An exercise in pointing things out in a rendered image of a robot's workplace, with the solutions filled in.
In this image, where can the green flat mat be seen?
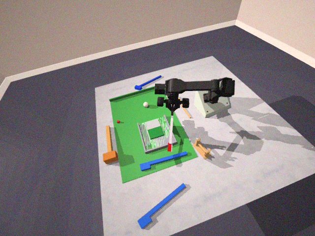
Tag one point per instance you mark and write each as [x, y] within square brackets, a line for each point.
[130, 111]

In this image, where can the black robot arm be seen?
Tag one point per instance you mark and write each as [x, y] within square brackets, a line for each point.
[173, 87]

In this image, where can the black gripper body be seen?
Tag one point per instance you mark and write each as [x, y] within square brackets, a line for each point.
[173, 101]

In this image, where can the orange mallet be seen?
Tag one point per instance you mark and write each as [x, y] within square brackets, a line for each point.
[110, 156]

